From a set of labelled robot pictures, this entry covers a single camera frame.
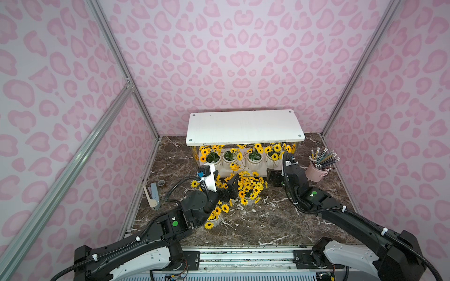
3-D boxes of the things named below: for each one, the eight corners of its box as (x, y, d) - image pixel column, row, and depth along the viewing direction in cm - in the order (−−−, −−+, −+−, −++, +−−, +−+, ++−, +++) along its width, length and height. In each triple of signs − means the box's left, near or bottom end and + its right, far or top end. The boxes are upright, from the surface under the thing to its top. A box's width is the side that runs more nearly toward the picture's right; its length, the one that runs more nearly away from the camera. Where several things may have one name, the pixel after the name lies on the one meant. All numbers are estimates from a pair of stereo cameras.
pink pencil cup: (306, 182, 99) (316, 166, 87) (301, 164, 107) (309, 147, 95) (329, 182, 99) (343, 166, 87) (322, 164, 107) (334, 147, 95)
